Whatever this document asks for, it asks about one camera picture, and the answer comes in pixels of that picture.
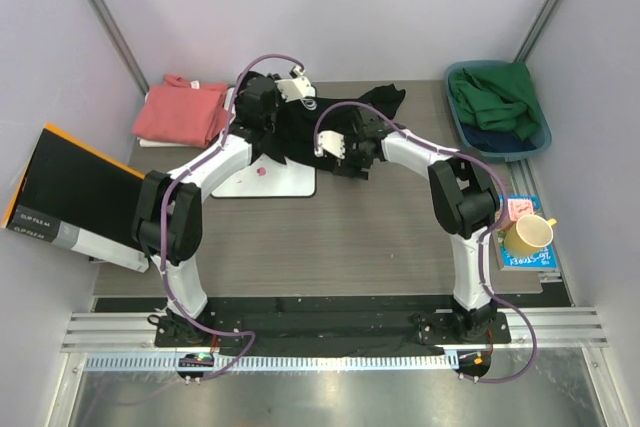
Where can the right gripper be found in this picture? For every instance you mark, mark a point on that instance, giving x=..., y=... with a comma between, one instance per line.
x=345, y=166

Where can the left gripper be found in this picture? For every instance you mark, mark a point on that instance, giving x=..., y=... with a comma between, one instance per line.
x=277, y=96

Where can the black t shirt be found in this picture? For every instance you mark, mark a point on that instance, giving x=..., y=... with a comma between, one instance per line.
x=300, y=132

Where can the green t shirt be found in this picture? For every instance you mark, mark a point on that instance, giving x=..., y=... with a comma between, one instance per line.
x=499, y=98

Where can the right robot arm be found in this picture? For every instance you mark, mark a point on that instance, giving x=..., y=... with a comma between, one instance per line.
x=464, y=198

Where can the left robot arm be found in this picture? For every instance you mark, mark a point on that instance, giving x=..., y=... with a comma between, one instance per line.
x=168, y=222

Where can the folded pink t shirt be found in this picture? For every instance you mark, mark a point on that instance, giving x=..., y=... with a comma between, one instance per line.
x=181, y=111

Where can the white whiteboard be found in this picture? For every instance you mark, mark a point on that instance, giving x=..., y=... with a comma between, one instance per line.
x=247, y=172

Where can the navy blue t shirt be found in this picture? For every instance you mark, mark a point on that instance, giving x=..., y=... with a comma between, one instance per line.
x=494, y=141

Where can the folded white t shirt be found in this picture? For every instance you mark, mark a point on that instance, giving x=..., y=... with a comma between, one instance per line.
x=157, y=144

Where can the blue plastic basket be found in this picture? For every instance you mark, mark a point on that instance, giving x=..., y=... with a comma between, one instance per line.
x=541, y=139

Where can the yellow cup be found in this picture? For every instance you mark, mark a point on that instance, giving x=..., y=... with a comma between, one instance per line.
x=530, y=234

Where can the black clip file folder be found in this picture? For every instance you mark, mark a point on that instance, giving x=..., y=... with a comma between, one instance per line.
x=75, y=197

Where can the blue book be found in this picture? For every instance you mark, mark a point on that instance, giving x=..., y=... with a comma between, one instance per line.
x=544, y=260

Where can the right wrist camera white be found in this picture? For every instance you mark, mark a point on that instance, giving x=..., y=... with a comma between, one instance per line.
x=330, y=143

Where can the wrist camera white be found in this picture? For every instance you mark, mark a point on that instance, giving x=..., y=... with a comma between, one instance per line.
x=330, y=143
x=297, y=87

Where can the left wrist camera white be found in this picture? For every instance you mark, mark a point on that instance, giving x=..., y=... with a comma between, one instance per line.
x=297, y=87

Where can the left aluminium frame post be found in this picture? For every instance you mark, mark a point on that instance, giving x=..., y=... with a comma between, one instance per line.
x=121, y=46

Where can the aluminium frame post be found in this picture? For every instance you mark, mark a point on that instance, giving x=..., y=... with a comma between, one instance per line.
x=121, y=46
x=550, y=2

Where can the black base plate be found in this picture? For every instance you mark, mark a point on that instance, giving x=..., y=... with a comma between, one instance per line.
x=334, y=326

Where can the aluminium rail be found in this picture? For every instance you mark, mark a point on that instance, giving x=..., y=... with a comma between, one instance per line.
x=544, y=327

